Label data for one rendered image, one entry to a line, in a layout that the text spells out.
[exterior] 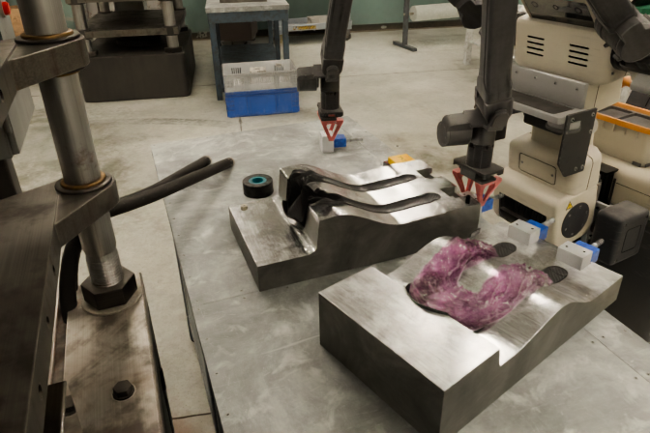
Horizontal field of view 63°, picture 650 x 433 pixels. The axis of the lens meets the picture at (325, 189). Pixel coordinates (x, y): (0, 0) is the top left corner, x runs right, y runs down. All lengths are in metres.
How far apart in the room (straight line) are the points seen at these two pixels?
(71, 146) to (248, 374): 0.47
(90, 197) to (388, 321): 0.53
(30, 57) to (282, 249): 0.55
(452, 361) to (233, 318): 0.42
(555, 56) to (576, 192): 0.35
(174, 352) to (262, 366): 1.28
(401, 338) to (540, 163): 0.84
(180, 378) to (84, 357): 1.06
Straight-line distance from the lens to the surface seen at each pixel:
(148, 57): 5.10
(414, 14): 6.87
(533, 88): 1.46
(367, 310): 0.84
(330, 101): 1.59
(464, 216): 1.19
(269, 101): 4.46
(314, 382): 0.89
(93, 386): 0.98
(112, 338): 1.06
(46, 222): 0.92
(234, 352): 0.95
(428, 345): 0.79
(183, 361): 2.13
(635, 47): 1.21
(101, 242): 1.05
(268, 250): 1.07
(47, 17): 0.93
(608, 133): 1.76
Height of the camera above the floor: 1.44
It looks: 27 degrees down
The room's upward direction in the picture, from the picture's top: 1 degrees counter-clockwise
